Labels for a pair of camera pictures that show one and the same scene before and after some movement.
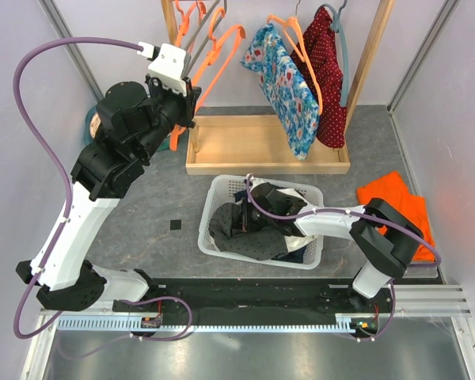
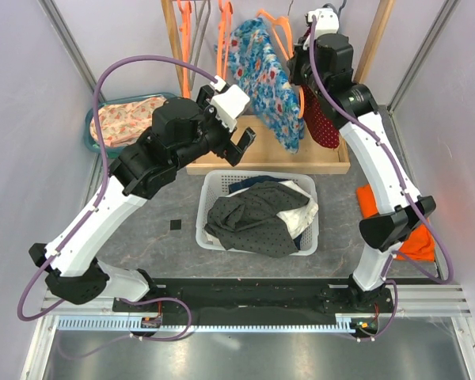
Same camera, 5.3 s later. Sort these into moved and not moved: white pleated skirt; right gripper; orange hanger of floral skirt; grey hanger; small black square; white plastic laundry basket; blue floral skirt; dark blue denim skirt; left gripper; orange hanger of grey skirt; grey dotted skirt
Moved: white pleated skirt; dark blue denim skirt; orange hanger of floral skirt; left gripper; orange hanger of grey skirt; white plastic laundry basket; blue floral skirt; grey hanger; right gripper
Not moved: small black square; grey dotted skirt
